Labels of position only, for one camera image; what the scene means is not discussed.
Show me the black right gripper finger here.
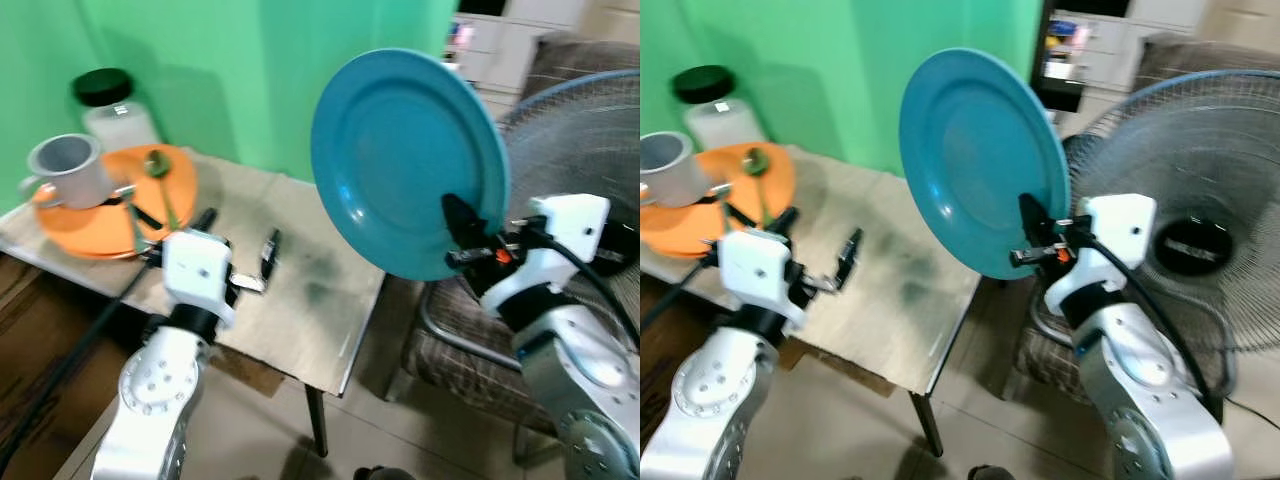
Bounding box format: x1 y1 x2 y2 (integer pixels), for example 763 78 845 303
441 192 493 253
1017 192 1059 251

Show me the blue round plate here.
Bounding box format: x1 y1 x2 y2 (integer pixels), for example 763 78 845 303
310 48 511 282
898 47 1071 281

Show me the beige table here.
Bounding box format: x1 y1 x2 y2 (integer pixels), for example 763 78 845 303
0 148 387 459
640 144 987 459

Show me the green spoon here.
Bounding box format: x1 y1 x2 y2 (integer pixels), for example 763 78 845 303
742 147 777 229
143 149 182 232

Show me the orange round plate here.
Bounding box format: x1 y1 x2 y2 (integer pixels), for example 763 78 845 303
33 145 199 261
640 142 798 259

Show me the clear jar with black lid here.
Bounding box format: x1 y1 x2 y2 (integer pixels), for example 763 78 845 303
72 68 161 153
672 65 769 151

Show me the grey cup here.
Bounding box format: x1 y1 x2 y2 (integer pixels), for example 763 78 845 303
640 131 714 208
20 133 114 210

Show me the grey standing fan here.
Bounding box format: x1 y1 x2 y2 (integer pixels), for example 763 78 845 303
494 70 641 331
1030 70 1280 426

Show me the white drawer cabinet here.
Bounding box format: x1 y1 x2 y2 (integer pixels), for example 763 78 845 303
1042 0 1213 101
445 0 591 97

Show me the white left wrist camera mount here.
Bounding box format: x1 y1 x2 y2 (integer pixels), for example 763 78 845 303
717 228 806 327
160 228 238 327

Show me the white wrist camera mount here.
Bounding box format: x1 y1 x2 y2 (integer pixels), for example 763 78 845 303
479 193 612 319
1042 193 1159 323
160 228 238 327
717 228 806 327

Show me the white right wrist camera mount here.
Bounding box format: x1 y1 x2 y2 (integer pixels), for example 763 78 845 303
479 193 612 319
1042 193 1159 323

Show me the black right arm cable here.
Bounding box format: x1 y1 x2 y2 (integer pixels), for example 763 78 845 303
518 228 641 349
1072 228 1227 423

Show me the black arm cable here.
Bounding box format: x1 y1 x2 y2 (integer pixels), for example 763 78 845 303
1072 228 1227 423
0 262 153 473
640 252 723 333
518 228 641 349

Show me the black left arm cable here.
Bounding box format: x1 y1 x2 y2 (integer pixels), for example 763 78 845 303
0 262 153 473
640 252 723 333

